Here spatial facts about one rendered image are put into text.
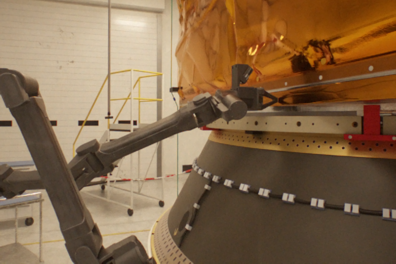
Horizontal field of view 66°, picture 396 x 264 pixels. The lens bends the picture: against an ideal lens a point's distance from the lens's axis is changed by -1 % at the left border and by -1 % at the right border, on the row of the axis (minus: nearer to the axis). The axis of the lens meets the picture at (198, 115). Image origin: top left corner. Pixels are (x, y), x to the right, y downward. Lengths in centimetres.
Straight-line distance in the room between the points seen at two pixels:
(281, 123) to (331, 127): 15
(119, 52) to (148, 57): 79
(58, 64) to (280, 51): 790
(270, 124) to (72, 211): 60
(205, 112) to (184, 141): 807
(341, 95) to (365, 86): 7
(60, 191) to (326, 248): 63
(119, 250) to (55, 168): 23
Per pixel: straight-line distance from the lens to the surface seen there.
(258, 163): 102
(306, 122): 92
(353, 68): 78
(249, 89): 93
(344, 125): 89
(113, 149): 95
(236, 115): 85
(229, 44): 131
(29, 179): 113
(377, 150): 92
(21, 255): 409
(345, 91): 79
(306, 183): 92
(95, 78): 854
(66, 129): 850
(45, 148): 72
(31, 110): 72
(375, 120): 87
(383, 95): 72
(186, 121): 90
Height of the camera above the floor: 171
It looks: level
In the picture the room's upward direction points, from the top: straight up
